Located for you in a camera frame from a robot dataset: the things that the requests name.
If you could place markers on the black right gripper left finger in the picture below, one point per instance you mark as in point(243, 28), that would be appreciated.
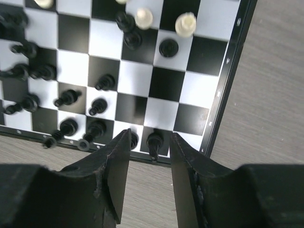
point(86, 194)

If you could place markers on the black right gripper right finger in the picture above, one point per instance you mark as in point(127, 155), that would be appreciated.
point(210, 195)

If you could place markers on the black king piece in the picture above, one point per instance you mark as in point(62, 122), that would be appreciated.
point(154, 142)

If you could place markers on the black and white chessboard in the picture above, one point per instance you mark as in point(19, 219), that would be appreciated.
point(153, 80)

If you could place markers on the black pawn piece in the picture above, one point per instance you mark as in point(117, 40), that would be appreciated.
point(98, 106)

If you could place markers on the white pawn piece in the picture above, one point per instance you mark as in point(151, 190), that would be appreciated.
point(143, 18)

